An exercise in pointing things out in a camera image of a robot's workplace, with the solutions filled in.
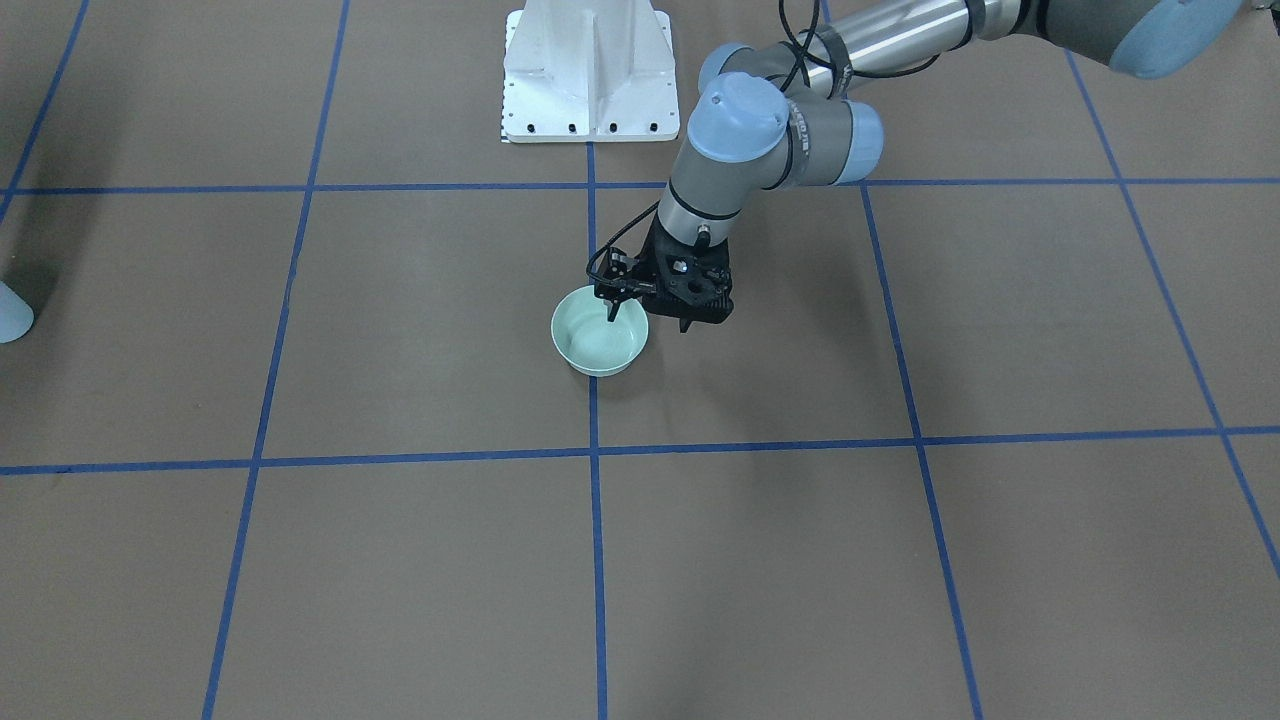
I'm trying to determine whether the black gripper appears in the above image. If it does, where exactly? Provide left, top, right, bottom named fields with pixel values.
left=594, top=222, right=733, bottom=334

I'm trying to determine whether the mint green bowl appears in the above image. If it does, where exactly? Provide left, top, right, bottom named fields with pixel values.
left=550, top=286, right=649, bottom=378

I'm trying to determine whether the light blue plastic cup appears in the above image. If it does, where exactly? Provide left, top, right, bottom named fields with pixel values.
left=0, top=282, right=35, bottom=345

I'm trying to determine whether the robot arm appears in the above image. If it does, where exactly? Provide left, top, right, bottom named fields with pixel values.
left=586, top=1, right=1242, bottom=331

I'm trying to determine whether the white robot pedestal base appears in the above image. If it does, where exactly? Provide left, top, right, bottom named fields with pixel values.
left=500, top=1, right=681, bottom=143

